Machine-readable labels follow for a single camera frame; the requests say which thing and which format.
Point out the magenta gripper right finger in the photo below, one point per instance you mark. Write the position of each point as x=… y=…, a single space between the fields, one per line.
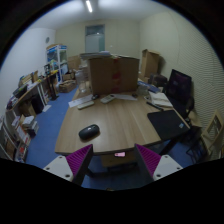
x=152 y=165

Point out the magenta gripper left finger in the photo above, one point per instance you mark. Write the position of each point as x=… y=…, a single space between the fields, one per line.
x=73 y=167

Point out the black computer mouse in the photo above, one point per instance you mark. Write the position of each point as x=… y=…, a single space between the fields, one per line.
x=89 y=132

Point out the black mouse pad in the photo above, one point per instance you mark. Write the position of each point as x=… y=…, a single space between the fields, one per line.
x=167 y=124

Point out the black pen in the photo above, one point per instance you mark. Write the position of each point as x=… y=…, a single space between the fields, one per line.
x=155 y=106

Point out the white keyboard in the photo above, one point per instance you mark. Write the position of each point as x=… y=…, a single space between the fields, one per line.
x=85 y=105

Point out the open notebook with papers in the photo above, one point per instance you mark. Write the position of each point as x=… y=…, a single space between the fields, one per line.
x=160 y=99

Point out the wooden chair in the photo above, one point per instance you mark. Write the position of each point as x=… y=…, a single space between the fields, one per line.
x=208 y=145

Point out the black office chair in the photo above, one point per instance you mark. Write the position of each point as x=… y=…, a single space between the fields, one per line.
x=183 y=109

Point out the wooden shelf unit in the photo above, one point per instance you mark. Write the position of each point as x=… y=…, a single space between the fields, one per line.
x=29 y=99

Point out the white remote control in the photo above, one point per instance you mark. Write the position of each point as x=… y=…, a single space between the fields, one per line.
x=107 y=99

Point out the cardboard box on floor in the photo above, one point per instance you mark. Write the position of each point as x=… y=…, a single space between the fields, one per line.
x=67 y=86

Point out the large brown cardboard box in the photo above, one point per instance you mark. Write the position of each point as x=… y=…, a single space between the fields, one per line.
x=113 y=74

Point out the white display cabinet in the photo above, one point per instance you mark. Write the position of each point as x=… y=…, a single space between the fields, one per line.
x=57 y=58

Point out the tall cardboard box by wall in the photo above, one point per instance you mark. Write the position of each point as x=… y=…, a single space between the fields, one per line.
x=150 y=62

